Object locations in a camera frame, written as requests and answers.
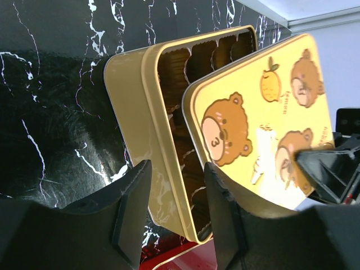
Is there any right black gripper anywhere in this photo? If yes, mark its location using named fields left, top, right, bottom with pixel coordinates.
left=296, top=107, right=360, bottom=204

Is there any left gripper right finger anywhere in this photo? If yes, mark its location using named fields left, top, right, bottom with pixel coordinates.
left=204, top=163, right=359, bottom=269

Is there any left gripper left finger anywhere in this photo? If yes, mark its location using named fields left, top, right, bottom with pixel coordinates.
left=1, top=160, right=152, bottom=269

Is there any gold chocolate tin box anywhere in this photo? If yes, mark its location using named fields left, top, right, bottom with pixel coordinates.
left=104, top=25, right=258, bottom=244

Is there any red lacquer tray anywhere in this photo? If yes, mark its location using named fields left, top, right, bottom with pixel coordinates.
left=139, top=238, right=218, bottom=270

